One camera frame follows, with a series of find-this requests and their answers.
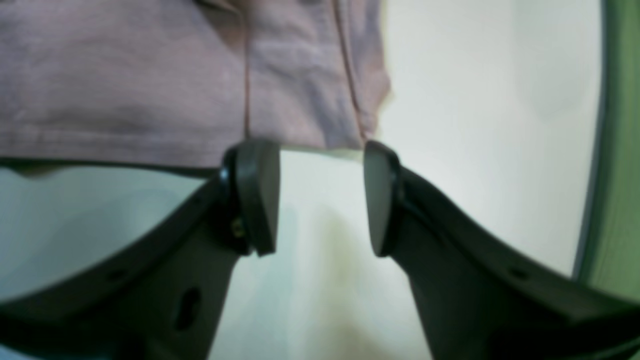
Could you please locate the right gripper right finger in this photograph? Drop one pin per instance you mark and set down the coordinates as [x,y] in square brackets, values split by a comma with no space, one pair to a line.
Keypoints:
[478,298]

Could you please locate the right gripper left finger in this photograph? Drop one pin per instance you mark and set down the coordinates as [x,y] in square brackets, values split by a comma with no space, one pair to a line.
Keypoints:
[162,297]

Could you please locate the mauve t-shirt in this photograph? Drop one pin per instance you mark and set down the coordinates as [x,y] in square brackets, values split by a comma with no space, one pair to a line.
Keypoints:
[174,83]

